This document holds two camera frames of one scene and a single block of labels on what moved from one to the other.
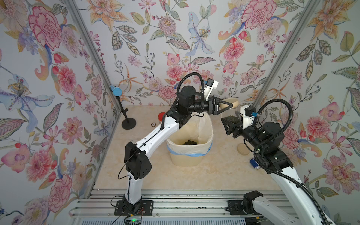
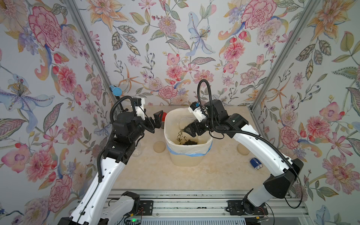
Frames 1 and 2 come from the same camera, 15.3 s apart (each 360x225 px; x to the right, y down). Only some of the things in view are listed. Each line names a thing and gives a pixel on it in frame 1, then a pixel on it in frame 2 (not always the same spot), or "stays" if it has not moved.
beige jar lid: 242,149 stays
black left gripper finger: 221,101 to 158,119
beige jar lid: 235,101 to 159,146
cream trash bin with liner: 187,146 stays
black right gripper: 235,129 to 198,125
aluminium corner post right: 306,15 stays
